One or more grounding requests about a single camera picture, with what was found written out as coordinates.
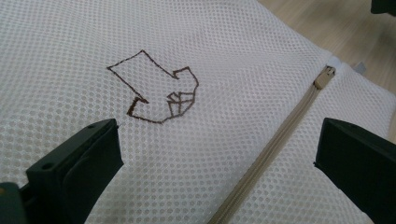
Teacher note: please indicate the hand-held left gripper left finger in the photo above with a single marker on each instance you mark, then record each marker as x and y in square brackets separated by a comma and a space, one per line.
[71, 174]

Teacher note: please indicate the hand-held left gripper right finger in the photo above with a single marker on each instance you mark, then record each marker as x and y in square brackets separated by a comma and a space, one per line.
[361, 168]

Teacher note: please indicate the white mesh laundry bag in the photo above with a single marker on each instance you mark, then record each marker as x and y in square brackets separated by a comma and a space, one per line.
[218, 46]

